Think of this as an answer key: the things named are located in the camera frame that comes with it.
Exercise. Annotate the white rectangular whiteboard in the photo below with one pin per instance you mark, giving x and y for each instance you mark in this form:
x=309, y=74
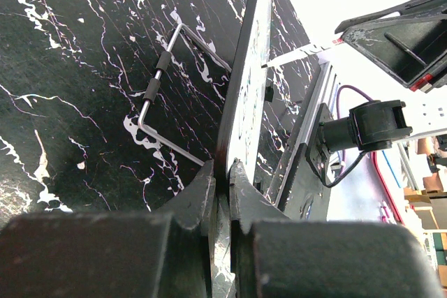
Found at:
x=240, y=127

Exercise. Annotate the metal wire whiteboard stand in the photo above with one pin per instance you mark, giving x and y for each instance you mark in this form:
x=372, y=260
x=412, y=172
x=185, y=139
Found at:
x=183, y=102

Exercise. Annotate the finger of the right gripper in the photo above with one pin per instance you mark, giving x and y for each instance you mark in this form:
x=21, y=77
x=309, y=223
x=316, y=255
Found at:
x=408, y=42

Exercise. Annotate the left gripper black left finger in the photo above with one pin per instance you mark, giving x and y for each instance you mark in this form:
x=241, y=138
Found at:
x=195, y=206

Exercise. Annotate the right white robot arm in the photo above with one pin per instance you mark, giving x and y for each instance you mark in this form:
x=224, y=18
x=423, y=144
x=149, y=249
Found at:
x=371, y=126

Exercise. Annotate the white marker pen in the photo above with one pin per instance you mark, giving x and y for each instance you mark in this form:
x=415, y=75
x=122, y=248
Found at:
x=302, y=52

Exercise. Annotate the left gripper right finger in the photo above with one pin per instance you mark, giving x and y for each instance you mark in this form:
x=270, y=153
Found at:
x=247, y=204

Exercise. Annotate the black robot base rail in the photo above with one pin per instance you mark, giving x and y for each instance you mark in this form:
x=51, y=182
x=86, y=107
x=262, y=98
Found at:
x=295, y=190

